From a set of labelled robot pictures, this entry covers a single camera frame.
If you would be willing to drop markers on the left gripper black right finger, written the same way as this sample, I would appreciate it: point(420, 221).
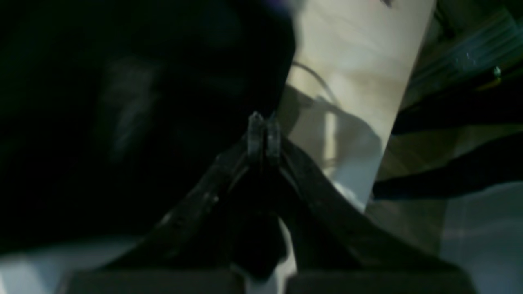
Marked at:
point(337, 249)

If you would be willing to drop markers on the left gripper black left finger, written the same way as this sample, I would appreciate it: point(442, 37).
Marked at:
point(140, 271)

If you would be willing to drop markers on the black t-shirt with graphic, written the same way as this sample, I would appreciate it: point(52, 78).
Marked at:
point(111, 110)

